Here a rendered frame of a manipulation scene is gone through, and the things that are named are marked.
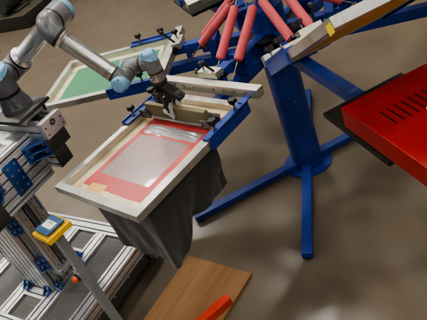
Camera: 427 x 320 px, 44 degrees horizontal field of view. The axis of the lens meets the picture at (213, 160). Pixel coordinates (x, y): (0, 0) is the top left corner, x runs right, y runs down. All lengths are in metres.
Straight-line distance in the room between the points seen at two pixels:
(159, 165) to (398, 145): 1.06
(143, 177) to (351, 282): 1.22
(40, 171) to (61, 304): 0.81
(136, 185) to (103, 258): 1.03
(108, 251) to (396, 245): 1.65
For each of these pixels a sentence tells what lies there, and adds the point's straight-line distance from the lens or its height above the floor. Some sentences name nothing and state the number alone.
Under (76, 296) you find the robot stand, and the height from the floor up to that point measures 0.21.
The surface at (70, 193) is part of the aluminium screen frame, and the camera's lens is 2.48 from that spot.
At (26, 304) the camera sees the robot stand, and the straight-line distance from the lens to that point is 3.37.
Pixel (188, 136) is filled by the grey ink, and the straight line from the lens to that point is 2.49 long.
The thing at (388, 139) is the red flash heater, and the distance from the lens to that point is 1.89.
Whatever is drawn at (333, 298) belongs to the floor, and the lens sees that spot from 2.85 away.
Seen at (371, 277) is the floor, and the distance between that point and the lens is 2.90.
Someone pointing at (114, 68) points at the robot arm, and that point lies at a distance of 2.40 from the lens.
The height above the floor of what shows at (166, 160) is 0.96.
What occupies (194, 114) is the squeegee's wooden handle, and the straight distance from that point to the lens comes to 2.47.
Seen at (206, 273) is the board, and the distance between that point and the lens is 3.14.
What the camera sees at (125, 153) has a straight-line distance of 2.59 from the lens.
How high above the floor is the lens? 2.26
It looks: 35 degrees down
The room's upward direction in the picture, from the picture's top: 23 degrees counter-clockwise
